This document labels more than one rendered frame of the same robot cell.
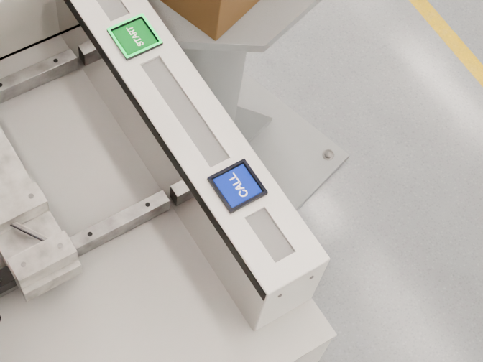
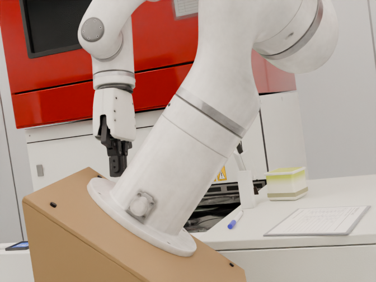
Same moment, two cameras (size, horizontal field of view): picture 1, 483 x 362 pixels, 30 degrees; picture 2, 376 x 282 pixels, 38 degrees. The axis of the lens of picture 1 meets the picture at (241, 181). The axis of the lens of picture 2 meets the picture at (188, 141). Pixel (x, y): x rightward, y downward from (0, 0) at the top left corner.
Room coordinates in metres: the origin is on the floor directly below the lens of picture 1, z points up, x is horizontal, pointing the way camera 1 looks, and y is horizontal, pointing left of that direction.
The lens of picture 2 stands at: (1.75, -0.15, 1.20)
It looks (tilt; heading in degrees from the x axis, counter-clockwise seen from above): 3 degrees down; 155
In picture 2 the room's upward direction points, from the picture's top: 8 degrees counter-clockwise
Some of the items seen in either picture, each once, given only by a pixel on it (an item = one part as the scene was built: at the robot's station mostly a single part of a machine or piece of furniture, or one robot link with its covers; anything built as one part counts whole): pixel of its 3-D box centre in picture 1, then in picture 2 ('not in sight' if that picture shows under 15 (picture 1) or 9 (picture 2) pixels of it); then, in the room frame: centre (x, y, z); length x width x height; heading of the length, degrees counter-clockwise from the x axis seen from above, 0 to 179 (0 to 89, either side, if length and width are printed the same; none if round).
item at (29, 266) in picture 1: (42, 259); not in sight; (0.40, 0.22, 0.89); 0.08 x 0.03 x 0.03; 133
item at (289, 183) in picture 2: not in sight; (286, 183); (0.68, 0.59, 1.00); 0.07 x 0.07 x 0.07; 28
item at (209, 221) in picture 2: not in sight; (193, 216); (0.32, 0.51, 0.90); 0.34 x 0.34 x 0.01; 43
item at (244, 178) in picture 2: not in sight; (246, 177); (0.67, 0.49, 1.03); 0.06 x 0.04 x 0.13; 133
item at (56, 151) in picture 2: not in sight; (140, 176); (0.13, 0.44, 1.02); 0.82 x 0.03 x 0.40; 43
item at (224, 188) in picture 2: not in sight; (194, 191); (0.26, 0.55, 0.96); 0.44 x 0.01 x 0.02; 43
